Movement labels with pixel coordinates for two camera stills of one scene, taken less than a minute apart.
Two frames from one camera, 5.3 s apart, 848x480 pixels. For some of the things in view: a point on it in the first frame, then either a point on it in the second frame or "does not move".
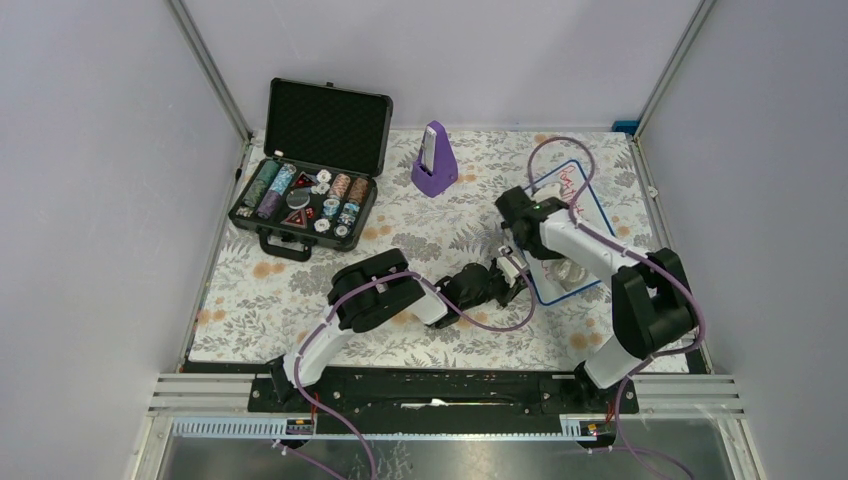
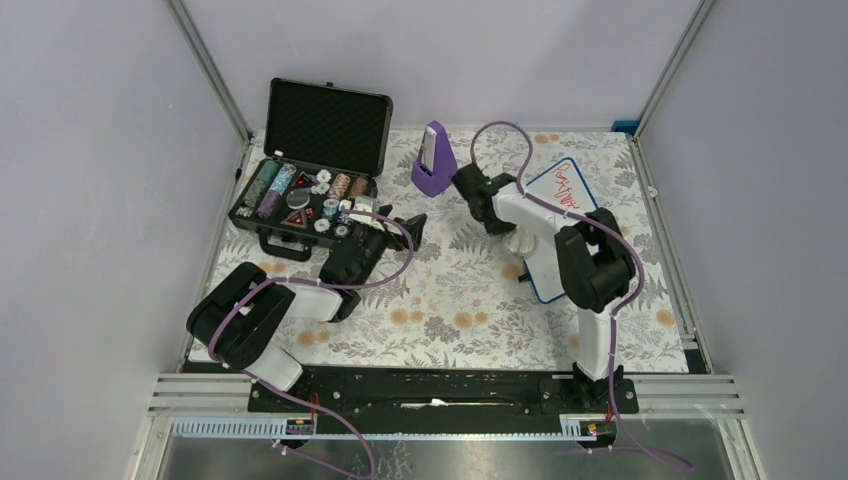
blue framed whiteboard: x=589 y=211 does not move
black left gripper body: x=494 y=287 → x=372 y=244
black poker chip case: x=325 y=147 does not move
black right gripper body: x=539 y=253 → x=492 y=226
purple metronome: x=437 y=166 does not move
